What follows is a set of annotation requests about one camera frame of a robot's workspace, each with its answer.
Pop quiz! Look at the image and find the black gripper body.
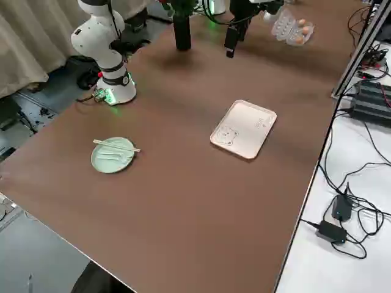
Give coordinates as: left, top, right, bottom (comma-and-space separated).
227, 0, 266, 28

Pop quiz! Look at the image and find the cream-white bear print tray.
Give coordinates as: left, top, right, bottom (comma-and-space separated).
209, 99, 278, 161

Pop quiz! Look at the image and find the clear plastic egg carton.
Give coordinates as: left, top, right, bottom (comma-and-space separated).
271, 7, 315, 48

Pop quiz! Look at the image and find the black cylindrical vase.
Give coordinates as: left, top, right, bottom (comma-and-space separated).
173, 13, 192, 51

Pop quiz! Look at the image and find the black ribbed power supply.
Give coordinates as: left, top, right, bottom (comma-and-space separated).
348, 78, 391, 123

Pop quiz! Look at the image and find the pale green spoon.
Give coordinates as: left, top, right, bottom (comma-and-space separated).
102, 149, 134, 159

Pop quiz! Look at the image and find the wooden chopstick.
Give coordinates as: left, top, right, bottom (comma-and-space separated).
93, 140, 141, 153
93, 139, 142, 151

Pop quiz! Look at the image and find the pale green fork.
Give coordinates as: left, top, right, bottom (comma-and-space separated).
99, 153, 133, 163

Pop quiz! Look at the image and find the pale green round plate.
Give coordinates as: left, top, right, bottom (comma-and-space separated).
90, 137, 136, 175

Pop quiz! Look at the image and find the black power adapter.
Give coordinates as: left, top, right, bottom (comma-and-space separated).
315, 220, 348, 244
331, 194, 353, 222

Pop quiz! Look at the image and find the beige curtain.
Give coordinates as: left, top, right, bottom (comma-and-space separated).
0, 0, 92, 99

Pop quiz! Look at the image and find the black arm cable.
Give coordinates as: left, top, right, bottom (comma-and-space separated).
106, 0, 131, 67

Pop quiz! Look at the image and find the aluminium frame post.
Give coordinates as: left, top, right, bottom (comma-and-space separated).
331, 0, 391, 99

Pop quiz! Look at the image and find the red and black wire bundle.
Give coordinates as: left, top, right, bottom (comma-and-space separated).
356, 41, 391, 81

